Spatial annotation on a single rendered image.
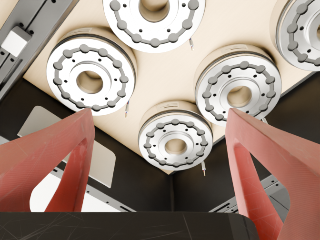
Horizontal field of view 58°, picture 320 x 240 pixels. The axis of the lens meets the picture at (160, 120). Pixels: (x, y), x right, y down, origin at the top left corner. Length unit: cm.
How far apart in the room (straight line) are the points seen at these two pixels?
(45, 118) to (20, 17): 15
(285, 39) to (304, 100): 9
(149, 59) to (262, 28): 14
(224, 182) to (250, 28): 19
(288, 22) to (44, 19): 23
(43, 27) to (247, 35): 22
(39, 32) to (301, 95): 31
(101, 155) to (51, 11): 21
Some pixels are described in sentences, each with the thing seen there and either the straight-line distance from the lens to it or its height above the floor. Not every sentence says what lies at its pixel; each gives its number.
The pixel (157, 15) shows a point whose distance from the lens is 33.
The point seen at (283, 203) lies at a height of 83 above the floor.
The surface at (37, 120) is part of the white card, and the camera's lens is 37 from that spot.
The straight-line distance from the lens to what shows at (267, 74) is 36.
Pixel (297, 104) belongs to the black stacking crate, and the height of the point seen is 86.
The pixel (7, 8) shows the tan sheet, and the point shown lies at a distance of 38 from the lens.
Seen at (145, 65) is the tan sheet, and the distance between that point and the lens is 36.
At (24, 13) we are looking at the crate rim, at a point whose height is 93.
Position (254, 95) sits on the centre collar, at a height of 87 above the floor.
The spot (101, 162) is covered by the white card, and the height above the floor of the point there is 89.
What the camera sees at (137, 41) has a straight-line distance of 32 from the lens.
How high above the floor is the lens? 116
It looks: 54 degrees down
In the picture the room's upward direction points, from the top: 180 degrees clockwise
